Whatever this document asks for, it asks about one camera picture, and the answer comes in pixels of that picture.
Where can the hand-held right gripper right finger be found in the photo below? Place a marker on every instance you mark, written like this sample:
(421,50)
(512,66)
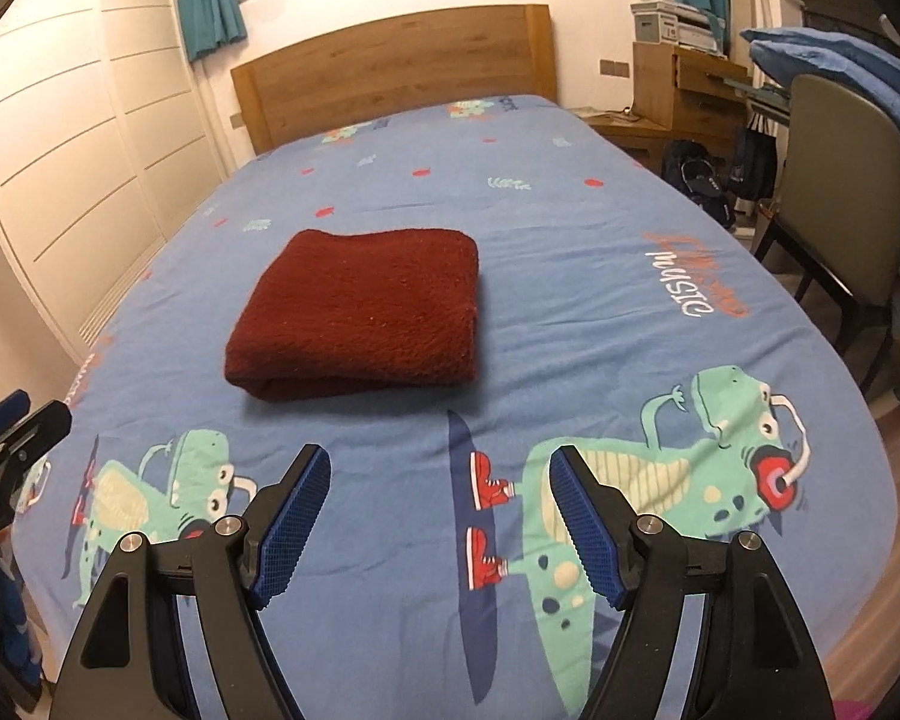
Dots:
(581,532)

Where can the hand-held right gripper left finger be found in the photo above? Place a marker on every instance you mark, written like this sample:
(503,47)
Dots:
(292,532)

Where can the dark red knit sweater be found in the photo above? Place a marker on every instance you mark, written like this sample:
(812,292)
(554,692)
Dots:
(360,307)

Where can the dark blue cloth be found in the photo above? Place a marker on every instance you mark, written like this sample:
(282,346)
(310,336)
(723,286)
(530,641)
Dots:
(0,615)

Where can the blue dinosaur print bed sheet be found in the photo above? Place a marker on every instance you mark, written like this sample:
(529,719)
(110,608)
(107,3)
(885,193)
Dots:
(570,277)

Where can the white wardrobe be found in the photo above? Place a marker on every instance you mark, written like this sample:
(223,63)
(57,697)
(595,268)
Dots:
(82,127)

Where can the pink cloth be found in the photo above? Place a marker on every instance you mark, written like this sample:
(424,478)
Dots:
(862,711)

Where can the black backpack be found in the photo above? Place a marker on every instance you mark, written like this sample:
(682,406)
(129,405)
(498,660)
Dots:
(697,180)

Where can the wooden nightstand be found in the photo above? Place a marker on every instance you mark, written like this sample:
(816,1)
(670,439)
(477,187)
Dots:
(622,131)

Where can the dark blue tote bag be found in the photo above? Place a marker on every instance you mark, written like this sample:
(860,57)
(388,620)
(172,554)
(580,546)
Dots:
(754,157)

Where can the wooden drawer cabinet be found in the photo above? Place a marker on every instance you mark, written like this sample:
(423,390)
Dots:
(690,97)

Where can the beige chair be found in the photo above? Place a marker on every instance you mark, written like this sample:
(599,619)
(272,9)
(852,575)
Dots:
(840,165)

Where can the wooden headboard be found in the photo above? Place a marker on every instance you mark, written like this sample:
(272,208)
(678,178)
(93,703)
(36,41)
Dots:
(390,67)

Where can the white printer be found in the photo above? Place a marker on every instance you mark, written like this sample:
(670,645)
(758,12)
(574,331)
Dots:
(671,22)

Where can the pile of blue bedding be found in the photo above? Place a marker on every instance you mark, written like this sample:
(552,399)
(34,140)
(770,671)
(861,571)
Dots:
(832,52)

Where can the wall socket plate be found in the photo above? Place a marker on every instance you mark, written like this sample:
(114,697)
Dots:
(615,68)

